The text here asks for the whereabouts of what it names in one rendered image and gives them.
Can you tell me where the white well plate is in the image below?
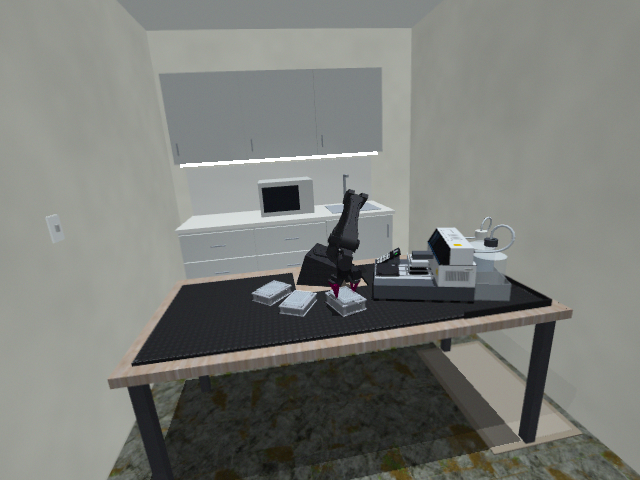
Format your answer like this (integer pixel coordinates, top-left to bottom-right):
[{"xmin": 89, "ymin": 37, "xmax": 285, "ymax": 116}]
[
  {"xmin": 256, "ymin": 280, "xmax": 287, "ymax": 295},
  {"xmin": 283, "ymin": 290, "xmax": 312, "ymax": 306},
  {"xmin": 330, "ymin": 286, "xmax": 361, "ymax": 303}
]

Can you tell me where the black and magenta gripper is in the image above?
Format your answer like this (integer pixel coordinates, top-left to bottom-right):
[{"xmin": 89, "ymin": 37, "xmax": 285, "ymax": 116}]
[{"xmin": 328, "ymin": 269, "xmax": 360, "ymax": 298}]

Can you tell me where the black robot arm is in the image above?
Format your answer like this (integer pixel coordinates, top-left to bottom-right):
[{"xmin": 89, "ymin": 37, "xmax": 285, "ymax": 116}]
[{"xmin": 313, "ymin": 189, "xmax": 368, "ymax": 284}]

